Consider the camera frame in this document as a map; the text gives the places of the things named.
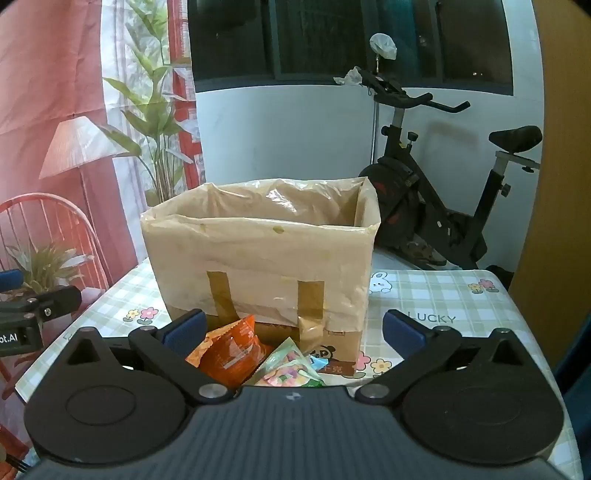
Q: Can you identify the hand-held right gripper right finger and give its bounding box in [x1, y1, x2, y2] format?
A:
[353, 309, 532, 407]

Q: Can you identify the white plastic cover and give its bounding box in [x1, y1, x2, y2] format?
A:
[369, 33, 398, 61]

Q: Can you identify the wooden door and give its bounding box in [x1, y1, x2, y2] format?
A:
[507, 0, 591, 370]

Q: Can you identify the pair of slippers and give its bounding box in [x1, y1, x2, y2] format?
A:
[405, 242, 448, 267]

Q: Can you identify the wall poster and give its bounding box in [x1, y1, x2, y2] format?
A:
[0, 0, 206, 462]

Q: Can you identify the cardboard box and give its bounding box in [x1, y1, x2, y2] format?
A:
[140, 176, 382, 378]

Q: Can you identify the dark window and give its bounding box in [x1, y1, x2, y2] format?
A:
[187, 0, 515, 97]

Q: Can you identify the crumpled white tissue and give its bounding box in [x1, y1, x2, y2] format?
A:
[333, 66, 366, 87]

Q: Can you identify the orange snack packet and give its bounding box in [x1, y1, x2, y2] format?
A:
[185, 314, 278, 387]

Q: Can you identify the black exercise bike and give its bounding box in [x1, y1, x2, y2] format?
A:
[358, 69, 543, 273]

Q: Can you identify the checked tablecloth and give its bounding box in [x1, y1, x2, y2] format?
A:
[14, 258, 578, 480]

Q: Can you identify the green candy packet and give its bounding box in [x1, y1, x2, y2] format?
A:
[242, 337, 326, 387]

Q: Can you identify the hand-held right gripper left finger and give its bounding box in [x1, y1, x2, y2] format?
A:
[62, 308, 233, 407]

